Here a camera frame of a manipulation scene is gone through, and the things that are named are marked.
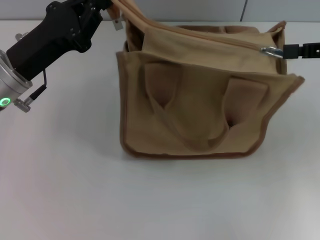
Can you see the silver round connector plug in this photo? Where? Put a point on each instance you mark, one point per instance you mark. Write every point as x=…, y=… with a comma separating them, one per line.
x=21, y=37

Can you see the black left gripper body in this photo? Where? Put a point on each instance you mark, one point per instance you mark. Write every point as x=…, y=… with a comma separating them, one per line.
x=50, y=42

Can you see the silver metal zipper pull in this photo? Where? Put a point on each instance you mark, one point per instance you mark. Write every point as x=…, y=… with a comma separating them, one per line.
x=271, y=52

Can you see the khaki canvas food bag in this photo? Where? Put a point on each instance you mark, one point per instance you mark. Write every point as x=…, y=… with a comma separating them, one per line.
x=200, y=100

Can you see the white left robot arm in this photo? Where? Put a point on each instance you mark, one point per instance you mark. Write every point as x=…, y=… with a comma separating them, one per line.
x=11, y=82

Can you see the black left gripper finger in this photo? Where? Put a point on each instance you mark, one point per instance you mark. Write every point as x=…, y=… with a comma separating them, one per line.
x=92, y=22
x=97, y=2

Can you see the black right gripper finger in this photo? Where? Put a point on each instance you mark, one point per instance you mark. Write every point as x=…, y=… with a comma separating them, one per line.
x=291, y=52

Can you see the small metal zipper end tag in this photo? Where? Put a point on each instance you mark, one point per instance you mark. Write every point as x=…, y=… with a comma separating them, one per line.
x=118, y=25

